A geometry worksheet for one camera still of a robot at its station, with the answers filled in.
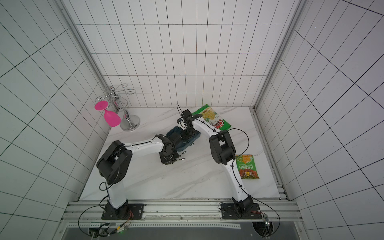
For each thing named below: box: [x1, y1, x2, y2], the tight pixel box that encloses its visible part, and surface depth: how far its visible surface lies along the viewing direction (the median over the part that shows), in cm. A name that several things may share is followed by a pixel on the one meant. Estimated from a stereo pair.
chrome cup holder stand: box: [94, 83, 141, 132], surface depth 97 cm
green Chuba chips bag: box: [191, 104, 232, 131], surface depth 116 cm
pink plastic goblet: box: [94, 100, 122, 128], surface depth 89 cm
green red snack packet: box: [235, 154, 260, 179], surface depth 87 cm
